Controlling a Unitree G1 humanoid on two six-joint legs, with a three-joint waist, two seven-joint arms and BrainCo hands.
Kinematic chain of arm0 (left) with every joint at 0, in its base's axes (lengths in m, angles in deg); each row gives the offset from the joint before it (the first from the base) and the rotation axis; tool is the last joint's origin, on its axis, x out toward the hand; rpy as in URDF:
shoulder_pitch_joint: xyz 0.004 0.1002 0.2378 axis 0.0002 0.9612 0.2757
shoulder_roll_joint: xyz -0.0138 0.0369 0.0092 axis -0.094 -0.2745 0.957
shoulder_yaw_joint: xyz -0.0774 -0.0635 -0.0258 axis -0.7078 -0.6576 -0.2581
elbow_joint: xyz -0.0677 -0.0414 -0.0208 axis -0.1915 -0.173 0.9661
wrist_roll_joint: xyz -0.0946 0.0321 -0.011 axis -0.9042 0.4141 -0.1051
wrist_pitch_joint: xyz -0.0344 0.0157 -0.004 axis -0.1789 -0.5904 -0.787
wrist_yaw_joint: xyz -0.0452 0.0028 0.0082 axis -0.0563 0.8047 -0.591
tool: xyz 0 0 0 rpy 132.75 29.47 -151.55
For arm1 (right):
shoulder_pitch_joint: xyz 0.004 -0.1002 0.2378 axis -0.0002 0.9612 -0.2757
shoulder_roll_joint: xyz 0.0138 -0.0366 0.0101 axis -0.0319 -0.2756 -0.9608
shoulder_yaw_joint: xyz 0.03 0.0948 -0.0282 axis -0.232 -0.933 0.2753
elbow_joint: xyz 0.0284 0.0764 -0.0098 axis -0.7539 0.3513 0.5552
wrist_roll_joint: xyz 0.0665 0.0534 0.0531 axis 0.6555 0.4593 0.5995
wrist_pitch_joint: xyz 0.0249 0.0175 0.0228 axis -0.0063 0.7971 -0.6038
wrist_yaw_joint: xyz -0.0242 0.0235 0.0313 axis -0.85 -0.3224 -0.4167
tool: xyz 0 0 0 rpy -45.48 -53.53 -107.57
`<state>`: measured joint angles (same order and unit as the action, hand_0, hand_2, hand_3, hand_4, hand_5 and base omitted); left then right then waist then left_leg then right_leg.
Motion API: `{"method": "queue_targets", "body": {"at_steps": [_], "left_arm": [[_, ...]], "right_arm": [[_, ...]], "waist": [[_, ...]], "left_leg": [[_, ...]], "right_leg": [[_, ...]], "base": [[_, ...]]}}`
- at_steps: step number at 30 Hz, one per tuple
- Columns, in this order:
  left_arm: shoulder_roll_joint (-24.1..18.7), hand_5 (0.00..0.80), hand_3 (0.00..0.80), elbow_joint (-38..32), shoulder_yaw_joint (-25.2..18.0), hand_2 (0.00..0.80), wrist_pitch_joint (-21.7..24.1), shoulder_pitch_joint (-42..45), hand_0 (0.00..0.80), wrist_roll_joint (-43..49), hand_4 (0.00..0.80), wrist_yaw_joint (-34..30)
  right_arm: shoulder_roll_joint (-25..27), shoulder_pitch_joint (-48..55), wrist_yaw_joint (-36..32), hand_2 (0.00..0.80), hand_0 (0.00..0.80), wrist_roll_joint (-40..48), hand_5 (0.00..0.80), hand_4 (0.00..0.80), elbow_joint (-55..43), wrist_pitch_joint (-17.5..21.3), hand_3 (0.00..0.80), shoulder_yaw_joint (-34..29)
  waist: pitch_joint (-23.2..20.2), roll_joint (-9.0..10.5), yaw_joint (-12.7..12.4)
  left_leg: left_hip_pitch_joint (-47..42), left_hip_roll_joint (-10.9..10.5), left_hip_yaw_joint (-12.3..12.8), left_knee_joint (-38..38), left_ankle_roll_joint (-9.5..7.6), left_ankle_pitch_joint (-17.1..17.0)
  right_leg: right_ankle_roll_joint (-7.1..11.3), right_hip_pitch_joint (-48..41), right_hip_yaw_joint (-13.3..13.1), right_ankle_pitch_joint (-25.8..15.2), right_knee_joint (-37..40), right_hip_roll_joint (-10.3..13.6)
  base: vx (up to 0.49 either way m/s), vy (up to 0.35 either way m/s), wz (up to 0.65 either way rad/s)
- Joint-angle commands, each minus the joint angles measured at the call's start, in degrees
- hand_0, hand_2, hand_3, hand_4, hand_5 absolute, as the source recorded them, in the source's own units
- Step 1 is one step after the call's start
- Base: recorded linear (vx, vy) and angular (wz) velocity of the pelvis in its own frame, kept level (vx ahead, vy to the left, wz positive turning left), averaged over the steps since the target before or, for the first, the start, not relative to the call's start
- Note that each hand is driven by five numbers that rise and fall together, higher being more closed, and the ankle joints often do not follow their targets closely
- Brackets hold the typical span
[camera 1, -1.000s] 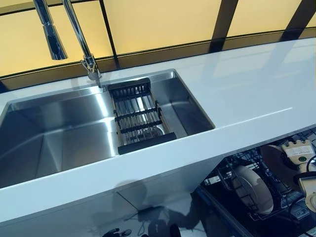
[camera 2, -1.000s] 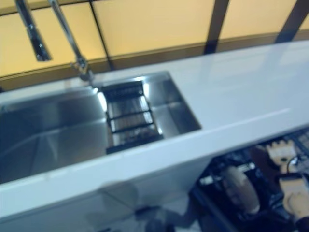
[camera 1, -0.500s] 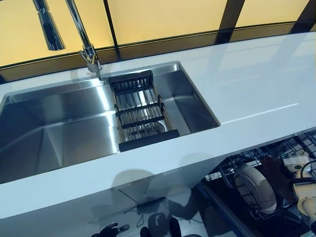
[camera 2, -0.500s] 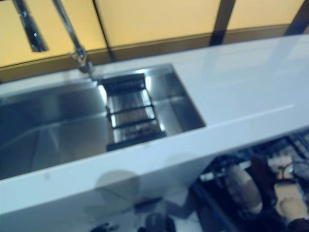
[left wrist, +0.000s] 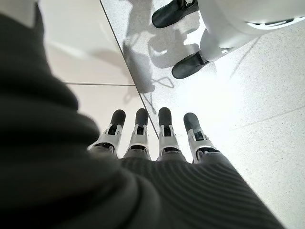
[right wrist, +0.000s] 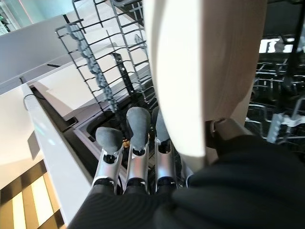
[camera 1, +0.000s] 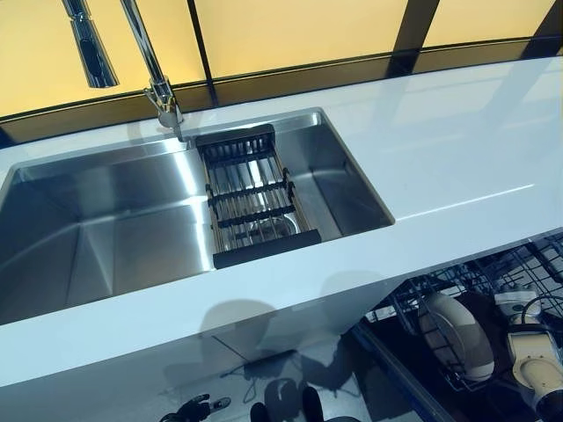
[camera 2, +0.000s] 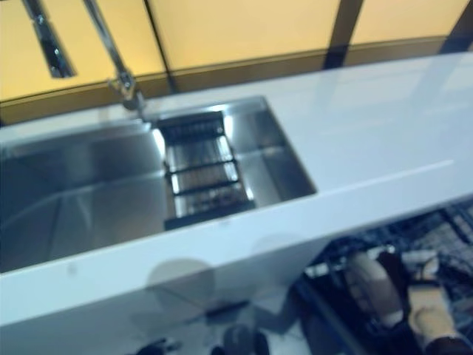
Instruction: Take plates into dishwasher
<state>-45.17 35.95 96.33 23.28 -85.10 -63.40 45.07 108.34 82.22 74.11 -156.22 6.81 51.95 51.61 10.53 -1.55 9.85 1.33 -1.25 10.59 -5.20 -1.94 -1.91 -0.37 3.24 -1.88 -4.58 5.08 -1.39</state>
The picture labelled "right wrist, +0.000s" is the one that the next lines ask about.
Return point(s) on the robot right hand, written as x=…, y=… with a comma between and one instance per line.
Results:
x=238, y=186

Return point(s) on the white glossy base cabinet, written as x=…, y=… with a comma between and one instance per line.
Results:
x=54, y=152

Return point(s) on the beige ceramic plate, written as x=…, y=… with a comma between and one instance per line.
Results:
x=186, y=71

